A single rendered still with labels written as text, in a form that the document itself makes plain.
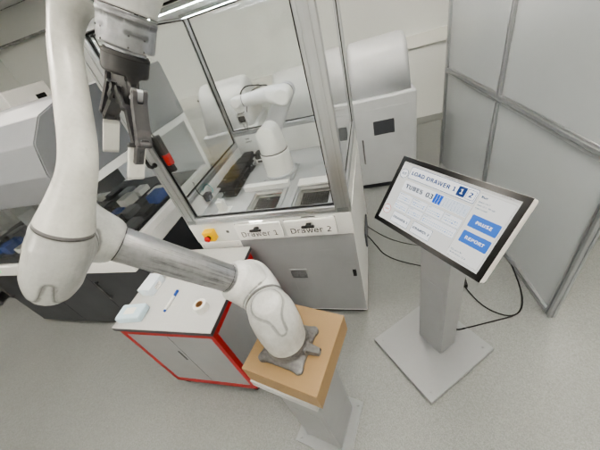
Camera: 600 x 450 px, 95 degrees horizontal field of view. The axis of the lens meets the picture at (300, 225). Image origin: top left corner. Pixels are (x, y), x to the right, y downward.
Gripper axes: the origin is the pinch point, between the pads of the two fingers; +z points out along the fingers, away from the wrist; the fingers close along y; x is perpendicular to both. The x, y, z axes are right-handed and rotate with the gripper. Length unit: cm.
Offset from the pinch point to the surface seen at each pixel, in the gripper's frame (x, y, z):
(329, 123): 79, -9, -14
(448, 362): 141, 85, 84
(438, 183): 97, 38, -9
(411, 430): 106, 88, 108
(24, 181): -4, -112, 61
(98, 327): 36, -146, 230
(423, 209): 96, 38, 2
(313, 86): 71, -16, -25
